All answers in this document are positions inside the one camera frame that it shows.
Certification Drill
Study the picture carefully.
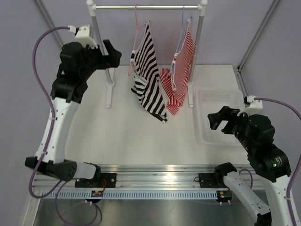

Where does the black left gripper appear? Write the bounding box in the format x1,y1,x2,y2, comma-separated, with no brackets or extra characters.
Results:
80,39,121,80

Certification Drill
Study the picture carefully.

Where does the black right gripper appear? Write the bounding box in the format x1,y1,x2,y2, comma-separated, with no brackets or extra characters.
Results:
207,105,255,152

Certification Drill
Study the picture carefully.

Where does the black white striped tank top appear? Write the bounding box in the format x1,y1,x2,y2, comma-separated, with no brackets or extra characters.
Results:
131,22,167,123

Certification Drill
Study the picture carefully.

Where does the pink wire hanger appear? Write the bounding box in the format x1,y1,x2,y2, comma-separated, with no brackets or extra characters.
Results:
127,3,149,76

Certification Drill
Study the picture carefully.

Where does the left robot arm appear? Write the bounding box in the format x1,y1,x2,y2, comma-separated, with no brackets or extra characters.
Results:
24,40,122,187

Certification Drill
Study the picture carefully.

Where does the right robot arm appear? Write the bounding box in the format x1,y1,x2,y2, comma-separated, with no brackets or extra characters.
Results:
207,106,301,226

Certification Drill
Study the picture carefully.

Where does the red white striped tank top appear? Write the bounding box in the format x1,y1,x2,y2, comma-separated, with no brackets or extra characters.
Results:
160,18,194,115

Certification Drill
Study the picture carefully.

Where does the white plastic perforated basket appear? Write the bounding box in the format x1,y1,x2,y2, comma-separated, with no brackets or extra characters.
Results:
194,88,245,146

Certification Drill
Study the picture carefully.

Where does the white metal clothes rack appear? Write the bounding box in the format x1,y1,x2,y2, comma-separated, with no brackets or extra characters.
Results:
86,0,208,114

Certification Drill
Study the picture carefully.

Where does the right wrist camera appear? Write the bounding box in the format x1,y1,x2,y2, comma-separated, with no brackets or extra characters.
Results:
237,96,263,116

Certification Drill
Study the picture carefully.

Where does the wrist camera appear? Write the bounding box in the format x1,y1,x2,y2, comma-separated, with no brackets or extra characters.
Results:
237,96,263,116
68,24,98,49

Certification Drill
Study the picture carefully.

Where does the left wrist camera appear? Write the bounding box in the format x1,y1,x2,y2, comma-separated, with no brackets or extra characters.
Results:
68,24,98,49

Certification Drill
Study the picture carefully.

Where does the aluminium enclosure frame rail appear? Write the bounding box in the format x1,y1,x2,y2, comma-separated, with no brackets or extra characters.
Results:
232,0,282,96

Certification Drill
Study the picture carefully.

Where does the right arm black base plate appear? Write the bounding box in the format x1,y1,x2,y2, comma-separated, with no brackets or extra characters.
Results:
194,173,227,188

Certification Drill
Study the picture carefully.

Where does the light blue wire hanger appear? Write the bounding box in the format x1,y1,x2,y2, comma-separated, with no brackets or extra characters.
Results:
169,5,192,77

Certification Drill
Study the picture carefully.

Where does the white slotted cable duct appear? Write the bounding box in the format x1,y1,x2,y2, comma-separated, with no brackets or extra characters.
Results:
47,189,217,200

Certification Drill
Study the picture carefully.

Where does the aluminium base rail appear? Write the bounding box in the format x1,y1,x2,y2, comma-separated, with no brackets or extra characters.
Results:
33,165,263,191

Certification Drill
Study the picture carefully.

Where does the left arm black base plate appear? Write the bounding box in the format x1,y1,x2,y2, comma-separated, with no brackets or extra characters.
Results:
75,173,117,188

